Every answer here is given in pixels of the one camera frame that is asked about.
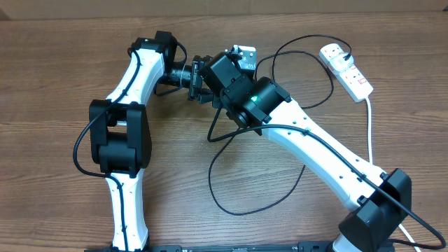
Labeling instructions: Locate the black USB charging cable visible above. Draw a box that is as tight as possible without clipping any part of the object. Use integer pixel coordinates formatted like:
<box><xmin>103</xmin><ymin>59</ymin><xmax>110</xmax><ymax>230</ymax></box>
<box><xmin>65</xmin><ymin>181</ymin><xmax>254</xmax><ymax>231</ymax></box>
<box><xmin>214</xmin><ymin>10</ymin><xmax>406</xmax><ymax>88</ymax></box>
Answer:
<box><xmin>208</xmin><ymin>34</ymin><xmax>353</xmax><ymax>216</ymax></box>

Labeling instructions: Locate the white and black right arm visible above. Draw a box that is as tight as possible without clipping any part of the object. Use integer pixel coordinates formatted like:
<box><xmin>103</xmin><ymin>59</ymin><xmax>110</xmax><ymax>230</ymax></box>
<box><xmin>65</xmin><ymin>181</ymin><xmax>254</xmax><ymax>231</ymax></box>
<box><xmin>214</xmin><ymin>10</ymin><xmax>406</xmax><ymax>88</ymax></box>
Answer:
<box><xmin>200</xmin><ymin>52</ymin><xmax>412</xmax><ymax>251</ymax></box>

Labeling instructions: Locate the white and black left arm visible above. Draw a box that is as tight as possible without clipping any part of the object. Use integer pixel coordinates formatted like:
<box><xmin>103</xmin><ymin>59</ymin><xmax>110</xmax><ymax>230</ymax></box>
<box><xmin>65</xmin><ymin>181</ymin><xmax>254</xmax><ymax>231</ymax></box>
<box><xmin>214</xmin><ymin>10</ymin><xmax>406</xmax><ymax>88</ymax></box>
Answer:
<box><xmin>89</xmin><ymin>31</ymin><xmax>211</xmax><ymax>251</ymax></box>

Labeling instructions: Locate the white charger plug adapter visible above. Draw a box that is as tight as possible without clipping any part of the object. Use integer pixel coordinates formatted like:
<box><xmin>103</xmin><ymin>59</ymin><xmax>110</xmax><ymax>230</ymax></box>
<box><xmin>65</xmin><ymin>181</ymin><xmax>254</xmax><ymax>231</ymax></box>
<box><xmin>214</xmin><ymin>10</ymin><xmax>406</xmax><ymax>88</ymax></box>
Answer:
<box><xmin>330</xmin><ymin>54</ymin><xmax>354</xmax><ymax>73</ymax></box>

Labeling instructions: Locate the white power strip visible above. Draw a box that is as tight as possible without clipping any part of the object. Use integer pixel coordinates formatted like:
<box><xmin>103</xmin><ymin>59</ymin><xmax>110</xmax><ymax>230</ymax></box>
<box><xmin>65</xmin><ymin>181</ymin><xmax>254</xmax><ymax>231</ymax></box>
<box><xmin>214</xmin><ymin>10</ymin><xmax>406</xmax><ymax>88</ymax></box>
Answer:
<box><xmin>319</xmin><ymin>43</ymin><xmax>373</xmax><ymax>102</ymax></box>

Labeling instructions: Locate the brown cardboard backdrop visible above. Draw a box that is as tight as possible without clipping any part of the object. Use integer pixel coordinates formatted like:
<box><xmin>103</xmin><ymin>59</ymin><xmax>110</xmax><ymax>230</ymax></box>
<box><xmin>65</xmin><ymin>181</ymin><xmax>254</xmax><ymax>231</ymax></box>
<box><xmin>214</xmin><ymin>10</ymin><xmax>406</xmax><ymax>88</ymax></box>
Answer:
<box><xmin>1</xmin><ymin>0</ymin><xmax>447</xmax><ymax>20</ymax></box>

